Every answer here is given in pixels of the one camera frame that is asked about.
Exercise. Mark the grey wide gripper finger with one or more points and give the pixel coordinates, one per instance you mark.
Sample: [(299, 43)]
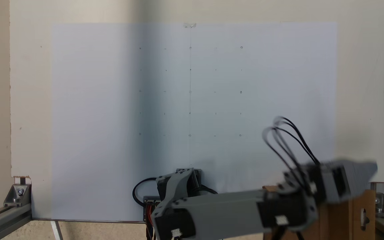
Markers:
[(360, 173)]

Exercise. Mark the brown cardboard box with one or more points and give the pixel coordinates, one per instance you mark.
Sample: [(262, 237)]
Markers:
[(362, 216)]

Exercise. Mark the circuit board with jumper pins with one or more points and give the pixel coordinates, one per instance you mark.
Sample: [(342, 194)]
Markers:
[(150, 204)]

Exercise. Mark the grey board mounting plate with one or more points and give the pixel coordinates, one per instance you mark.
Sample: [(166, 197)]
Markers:
[(147, 198)]

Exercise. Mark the white paper sheet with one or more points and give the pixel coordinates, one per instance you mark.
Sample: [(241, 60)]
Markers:
[(95, 116)]

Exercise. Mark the white metal strip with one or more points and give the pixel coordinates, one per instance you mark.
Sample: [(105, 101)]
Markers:
[(56, 230)]

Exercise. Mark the metal corner bracket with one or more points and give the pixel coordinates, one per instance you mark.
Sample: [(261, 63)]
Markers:
[(18, 195), (382, 205)]

